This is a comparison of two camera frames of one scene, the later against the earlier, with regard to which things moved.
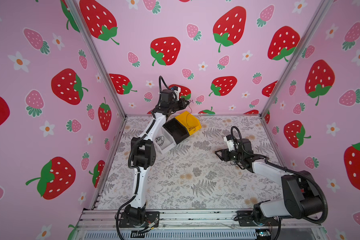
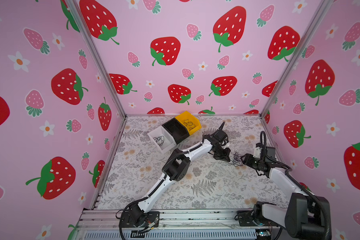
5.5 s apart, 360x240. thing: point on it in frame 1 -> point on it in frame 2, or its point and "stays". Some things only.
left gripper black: x=181 y=106 -> x=224 y=156
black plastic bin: x=178 y=130 stays
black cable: x=159 y=140 stays
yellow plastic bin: x=192 y=123 stays
